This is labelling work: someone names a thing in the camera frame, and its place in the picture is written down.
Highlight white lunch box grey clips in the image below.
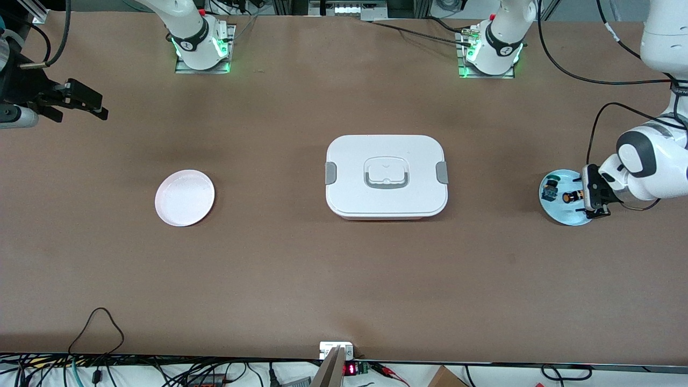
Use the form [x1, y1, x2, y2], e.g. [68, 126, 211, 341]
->
[325, 134, 449, 221]

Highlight thin black looped cable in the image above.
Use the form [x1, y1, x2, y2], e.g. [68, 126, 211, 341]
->
[69, 307, 125, 355]

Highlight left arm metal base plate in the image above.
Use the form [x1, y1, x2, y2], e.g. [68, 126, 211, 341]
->
[457, 30, 515, 80]

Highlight white labelled panel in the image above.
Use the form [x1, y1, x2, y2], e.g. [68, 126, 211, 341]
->
[309, 0, 388, 17]

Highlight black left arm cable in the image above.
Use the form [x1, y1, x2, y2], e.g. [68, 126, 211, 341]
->
[537, 0, 688, 167]

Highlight aluminium frame profile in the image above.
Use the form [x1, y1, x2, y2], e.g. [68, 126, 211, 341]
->
[16, 0, 49, 25]

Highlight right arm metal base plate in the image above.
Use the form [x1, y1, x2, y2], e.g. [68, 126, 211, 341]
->
[175, 24, 236, 75]

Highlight small white socket block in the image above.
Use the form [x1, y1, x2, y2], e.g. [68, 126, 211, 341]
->
[319, 342, 354, 360]

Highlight pink round plate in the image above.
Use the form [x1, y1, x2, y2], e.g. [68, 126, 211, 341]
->
[155, 169, 216, 227]

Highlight brown cardboard box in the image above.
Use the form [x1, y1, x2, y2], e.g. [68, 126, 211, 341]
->
[427, 365, 468, 387]

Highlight light blue round plate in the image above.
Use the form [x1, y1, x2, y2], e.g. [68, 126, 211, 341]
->
[539, 169, 600, 226]

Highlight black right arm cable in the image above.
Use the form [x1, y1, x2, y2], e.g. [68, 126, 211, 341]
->
[19, 0, 71, 69]

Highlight black flat loop cable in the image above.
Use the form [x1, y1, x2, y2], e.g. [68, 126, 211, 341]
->
[540, 364, 593, 381]

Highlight aluminium profile bar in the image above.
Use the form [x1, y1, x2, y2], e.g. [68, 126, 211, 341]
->
[311, 346, 346, 387]

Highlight red black clip leads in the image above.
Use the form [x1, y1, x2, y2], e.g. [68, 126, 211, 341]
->
[371, 363, 410, 387]

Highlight black cable to arm base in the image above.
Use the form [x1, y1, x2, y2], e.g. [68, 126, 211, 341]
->
[361, 20, 476, 48]

